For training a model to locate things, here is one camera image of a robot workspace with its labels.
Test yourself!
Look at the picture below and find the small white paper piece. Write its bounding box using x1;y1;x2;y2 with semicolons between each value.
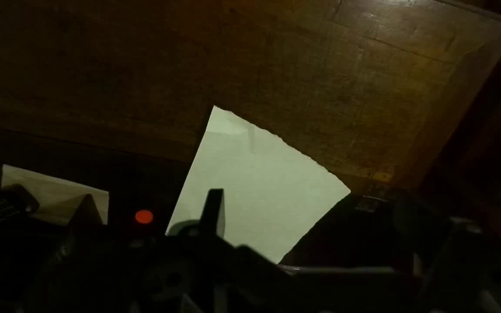
0;166;110;226

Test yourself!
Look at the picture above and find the white paper sheet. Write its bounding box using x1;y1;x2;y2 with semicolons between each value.
168;106;350;263

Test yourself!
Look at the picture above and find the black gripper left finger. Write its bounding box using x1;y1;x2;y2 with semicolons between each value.
62;195;103;244

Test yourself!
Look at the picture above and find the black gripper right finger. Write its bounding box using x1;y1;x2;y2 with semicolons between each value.
201;188;225;237

